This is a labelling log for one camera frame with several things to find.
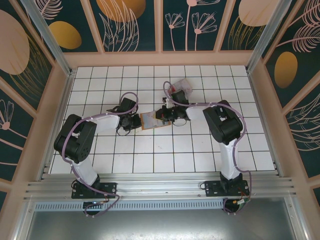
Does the purple cable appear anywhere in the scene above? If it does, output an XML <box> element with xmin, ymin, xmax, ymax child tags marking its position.
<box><xmin>162</xmin><ymin>80</ymin><xmax>252</xmax><ymax>216</ymax></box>
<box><xmin>61</xmin><ymin>91</ymin><xmax>140</xmax><ymax>219</ymax></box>

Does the clear bag with red contents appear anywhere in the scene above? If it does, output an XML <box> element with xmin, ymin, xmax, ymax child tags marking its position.
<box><xmin>167</xmin><ymin>77</ymin><xmax>194</xmax><ymax>97</ymax></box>

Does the white credit card yellow logo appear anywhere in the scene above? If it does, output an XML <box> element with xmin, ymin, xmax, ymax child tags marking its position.
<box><xmin>144</xmin><ymin>112</ymin><xmax>161</xmax><ymax>129</ymax></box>

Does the aluminium corner post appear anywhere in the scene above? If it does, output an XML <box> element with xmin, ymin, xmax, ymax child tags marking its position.
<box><xmin>246</xmin><ymin>0</ymin><xmax>292</xmax><ymax>73</ymax></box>
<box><xmin>20</xmin><ymin>0</ymin><xmax>76</xmax><ymax>77</ymax></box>

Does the grey metal sheet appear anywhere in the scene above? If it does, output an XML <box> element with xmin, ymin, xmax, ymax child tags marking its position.
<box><xmin>13</xmin><ymin>209</ymin><xmax>310</xmax><ymax>240</ymax></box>

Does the orange leather card holder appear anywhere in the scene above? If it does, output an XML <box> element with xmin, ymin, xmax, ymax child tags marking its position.
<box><xmin>139</xmin><ymin>111</ymin><xmax>174</xmax><ymax>132</ymax></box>

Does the aluminium side rail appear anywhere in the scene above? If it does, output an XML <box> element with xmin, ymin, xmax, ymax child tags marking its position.
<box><xmin>246</xmin><ymin>67</ymin><xmax>285</xmax><ymax>177</ymax></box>
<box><xmin>38</xmin><ymin>71</ymin><xmax>76</xmax><ymax>182</ymax></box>

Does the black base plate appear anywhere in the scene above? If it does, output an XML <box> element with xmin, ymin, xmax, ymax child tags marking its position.
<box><xmin>204</xmin><ymin>179</ymin><xmax>250</xmax><ymax>197</ymax></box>
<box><xmin>71</xmin><ymin>182</ymin><xmax>118</xmax><ymax>200</ymax></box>

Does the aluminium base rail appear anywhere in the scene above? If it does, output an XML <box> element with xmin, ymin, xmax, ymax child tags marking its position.
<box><xmin>23</xmin><ymin>172</ymin><xmax>298</xmax><ymax>204</ymax></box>

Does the black round cable port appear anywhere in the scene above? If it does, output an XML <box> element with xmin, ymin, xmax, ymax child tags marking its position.
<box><xmin>223</xmin><ymin>197</ymin><xmax>251</xmax><ymax>216</ymax></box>
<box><xmin>83</xmin><ymin>199</ymin><xmax>107</xmax><ymax>219</ymax></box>

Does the grey slotted cable duct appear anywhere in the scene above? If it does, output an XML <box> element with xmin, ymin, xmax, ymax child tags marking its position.
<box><xmin>33</xmin><ymin>200</ymin><xmax>225</xmax><ymax>212</ymax></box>

